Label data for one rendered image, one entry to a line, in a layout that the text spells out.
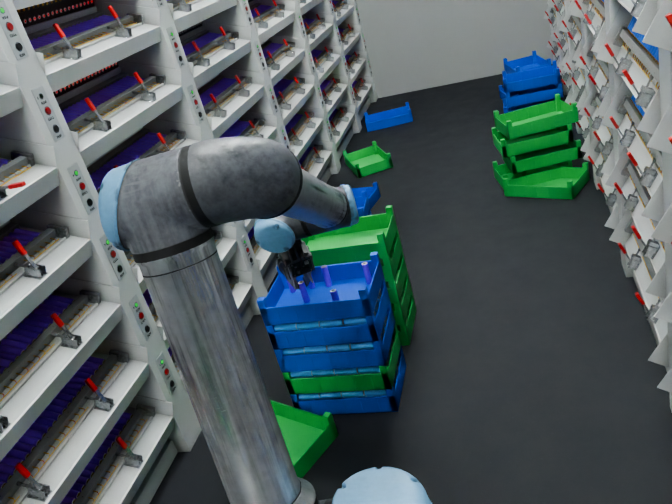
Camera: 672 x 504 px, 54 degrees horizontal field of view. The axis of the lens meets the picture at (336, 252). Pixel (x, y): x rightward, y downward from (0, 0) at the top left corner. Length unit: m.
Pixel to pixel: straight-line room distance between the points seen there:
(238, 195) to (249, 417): 0.33
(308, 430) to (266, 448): 0.88
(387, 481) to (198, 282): 0.43
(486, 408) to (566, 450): 0.24
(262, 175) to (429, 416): 1.10
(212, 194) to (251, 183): 0.05
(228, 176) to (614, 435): 1.19
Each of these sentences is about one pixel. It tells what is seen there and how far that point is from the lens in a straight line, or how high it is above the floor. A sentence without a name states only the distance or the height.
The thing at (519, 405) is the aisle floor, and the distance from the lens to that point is 1.82.
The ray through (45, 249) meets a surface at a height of 0.73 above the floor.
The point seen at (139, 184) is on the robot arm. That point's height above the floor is 0.98.
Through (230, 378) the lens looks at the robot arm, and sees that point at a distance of 0.96.
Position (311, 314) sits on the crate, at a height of 0.34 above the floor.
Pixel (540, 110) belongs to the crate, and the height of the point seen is 0.27.
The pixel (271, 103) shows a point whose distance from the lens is 2.90.
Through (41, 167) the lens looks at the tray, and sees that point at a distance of 1.64.
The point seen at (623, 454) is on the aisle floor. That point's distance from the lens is 1.69.
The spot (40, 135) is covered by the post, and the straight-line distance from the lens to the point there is 1.62.
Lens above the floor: 1.21
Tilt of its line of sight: 26 degrees down
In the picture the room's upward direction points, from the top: 16 degrees counter-clockwise
